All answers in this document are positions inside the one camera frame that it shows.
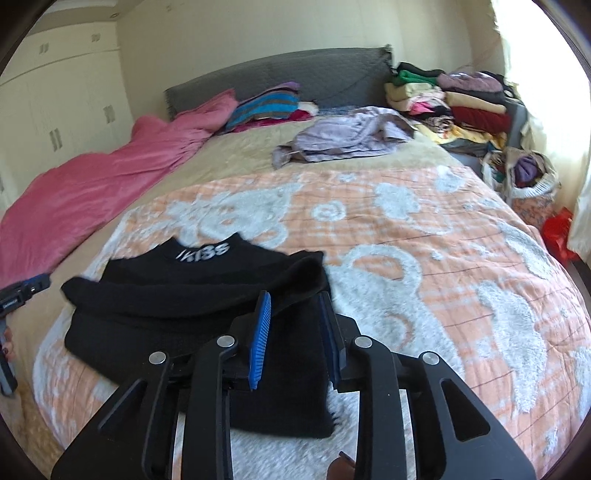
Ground person's right hand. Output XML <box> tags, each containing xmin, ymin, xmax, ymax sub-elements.
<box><xmin>325</xmin><ymin>451</ymin><xmax>358</xmax><ymax>480</ymax></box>

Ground grey chair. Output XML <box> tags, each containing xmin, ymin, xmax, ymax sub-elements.
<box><xmin>501</xmin><ymin>90</ymin><xmax>529</xmax><ymax>153</ymax></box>

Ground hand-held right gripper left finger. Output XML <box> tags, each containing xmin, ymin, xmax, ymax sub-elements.
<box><xmin>50</xmin><ymin>291</ymin><xmax>273</xmax><ymax>480</ymax></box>

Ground grey headboard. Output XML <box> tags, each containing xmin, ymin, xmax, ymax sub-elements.
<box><xmin>164</xmin><ymin>45</ymin><xmax>393</xmax><ymax>121</ymax></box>

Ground red bag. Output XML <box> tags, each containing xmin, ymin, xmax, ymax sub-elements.
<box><xmin>541</xmin><ymin>208</ymin><xmax>580</xmax><ymax>261</ymax></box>

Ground striped folded cloth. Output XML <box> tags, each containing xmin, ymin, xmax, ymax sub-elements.
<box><xmin>224</xmin><ymin>82</ymin><xmax>319</xmax><ymax>134</ymax></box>

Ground white curtain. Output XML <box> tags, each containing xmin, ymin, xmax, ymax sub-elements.
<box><xmin>489</xmin><ymin>0</ymin><xmax>591</xmax><ymax>252</ymax></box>

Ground lilac garment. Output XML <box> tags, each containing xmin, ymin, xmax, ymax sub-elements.
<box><xmin>272</xmin><ymin>106</ymin><xmax>416</xmax><ymax>169</ymax></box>

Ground pile of folded clothes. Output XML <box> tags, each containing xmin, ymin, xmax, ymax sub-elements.
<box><xmin>384</xmin><ymin>61</ymin><xmax>513</xmax><ymax>155</ymax></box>

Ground orange white patterned blanket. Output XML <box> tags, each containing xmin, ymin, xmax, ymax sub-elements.
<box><xmin>32</xmin><ymin>164</ymin><xmax>587</xmax><ymax>480</ymax></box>

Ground laundry basket with clothes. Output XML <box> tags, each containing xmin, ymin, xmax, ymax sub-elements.
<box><xmin>482</xmin><ymin>148</ymin><xmax>561</xmax><ymax>204</ymax></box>

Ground person's left hand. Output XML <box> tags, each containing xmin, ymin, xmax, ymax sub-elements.
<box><xmin>0</xmin><ymin>323</ymin><xmax>16</xmax><ymax>365</ymax></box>

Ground floral bag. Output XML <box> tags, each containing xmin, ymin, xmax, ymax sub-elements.
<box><xmin>512</xmin><ymin>194</ymin><xmax>555</xmax><ymax>232</ymax></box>

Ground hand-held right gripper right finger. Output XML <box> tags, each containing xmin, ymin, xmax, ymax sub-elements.
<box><xmin>318</xmin><ymin>293</ymin><xmax>539</xmax><ymax>480</ymax></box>

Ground black sweater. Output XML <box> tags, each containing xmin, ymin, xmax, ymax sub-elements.
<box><xmin>61</xmin><ymin>233</ymin><xmax>335</xmax><ymax>439</ymax></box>

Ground cream wardrobe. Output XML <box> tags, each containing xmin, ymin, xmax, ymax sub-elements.
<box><xmin>0</xmin><ymin>14</ymin><xmax>134</xmax><ymax>213</ymax></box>

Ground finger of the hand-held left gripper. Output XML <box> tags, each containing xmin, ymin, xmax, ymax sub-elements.
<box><xmin>21</xmin><ymin>274</ymin><xmax>51</xmax><ymax>295</ymax></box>

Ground pink duvet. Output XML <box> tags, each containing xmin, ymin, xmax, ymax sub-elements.
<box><xmin>0</xmin><ymin>89</ymin><xmax>238</xmax><ymax>287</ymax></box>

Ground beige bed sheet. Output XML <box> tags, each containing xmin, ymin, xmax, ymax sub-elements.
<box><xmin>0</xmin><ymin>117</ymin><xmax>467</xmax><ymax>467</ymax></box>

